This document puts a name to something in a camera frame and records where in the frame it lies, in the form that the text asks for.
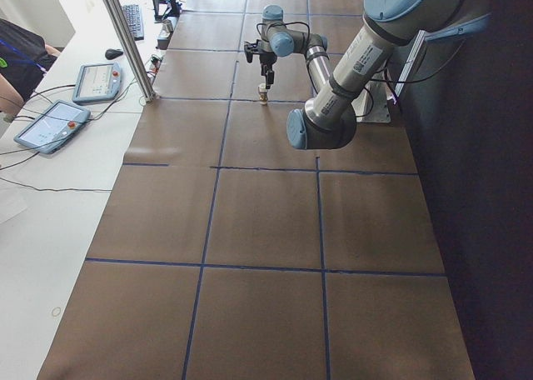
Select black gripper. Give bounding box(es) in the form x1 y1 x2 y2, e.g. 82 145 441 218
260 52 276 90

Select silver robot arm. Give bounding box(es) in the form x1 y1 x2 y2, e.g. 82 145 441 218
244 0 490 150

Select silver metal cylinder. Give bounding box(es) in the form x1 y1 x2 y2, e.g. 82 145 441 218
162 17 175 33

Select black monitor stand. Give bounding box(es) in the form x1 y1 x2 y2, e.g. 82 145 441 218
152 0 182 23

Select black keyboard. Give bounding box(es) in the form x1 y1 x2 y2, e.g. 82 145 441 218
122 4 144 41

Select black computer mouse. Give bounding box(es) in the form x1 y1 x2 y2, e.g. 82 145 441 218
104 48 123 60

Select far blue teach pendant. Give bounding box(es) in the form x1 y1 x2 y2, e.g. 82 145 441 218
72 62 122 105

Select blue teach pendant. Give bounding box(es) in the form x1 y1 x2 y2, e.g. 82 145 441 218
13 100 91 154
72 62 122 105

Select near blue teach pendant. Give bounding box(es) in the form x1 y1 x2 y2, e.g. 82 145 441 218
13 100 91 154

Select person in black shirt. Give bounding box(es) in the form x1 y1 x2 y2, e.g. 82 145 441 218
1 19 61 120

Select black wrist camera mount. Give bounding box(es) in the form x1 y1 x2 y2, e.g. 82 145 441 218
243 40 263 63

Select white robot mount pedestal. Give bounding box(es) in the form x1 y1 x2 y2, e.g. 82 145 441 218
351 81 391 124

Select aluminium profile post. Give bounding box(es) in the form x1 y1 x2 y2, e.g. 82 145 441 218
102 0 156 103

